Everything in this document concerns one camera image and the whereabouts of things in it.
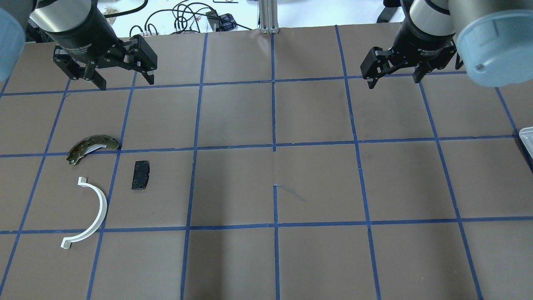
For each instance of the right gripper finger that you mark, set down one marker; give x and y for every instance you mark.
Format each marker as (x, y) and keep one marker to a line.
(421, 71)
(376, 65)

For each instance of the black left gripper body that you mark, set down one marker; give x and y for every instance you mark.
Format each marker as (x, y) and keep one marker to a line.
(81, 30)

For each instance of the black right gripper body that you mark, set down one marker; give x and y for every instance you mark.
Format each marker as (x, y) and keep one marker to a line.
(424, 41)

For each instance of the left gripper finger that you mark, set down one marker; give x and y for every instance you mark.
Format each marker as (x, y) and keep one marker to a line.
(141, 58)
(76, 72)

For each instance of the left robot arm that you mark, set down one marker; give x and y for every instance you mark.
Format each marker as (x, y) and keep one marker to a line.
(59, 19)

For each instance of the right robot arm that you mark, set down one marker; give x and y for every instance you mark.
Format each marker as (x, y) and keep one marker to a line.
(492, 40)

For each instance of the olive brake shoe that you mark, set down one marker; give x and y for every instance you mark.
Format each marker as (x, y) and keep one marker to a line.
(90, 144)

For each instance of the black brake pad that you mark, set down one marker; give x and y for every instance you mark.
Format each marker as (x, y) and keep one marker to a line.
(140, 177)

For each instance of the aluminium frame post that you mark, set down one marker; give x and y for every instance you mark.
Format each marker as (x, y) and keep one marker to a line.
(268, 16)

